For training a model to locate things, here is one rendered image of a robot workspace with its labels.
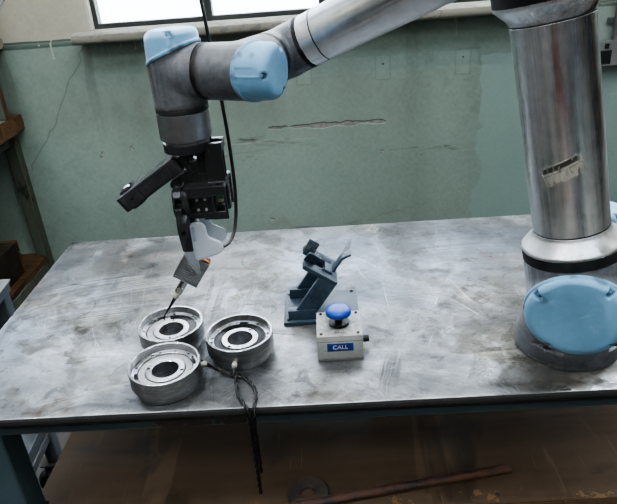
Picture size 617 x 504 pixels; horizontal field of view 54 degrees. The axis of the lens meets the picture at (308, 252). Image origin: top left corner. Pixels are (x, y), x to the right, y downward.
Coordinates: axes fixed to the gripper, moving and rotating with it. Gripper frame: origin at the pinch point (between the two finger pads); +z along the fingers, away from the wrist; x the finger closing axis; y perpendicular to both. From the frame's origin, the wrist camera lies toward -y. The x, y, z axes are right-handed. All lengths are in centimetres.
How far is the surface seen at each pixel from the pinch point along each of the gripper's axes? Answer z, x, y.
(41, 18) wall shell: -28, 156, -79
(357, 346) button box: 10.8, -10.5, 24.9
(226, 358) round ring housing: 10.4, -12.0, 5.2
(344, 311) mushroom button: 5.9, -8.1, 23.3
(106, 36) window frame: -21, 146, -53
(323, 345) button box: 10.3, -10.4, 19.8
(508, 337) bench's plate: 13, -7, 49
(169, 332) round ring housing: 12.1, -1.5, -5.9
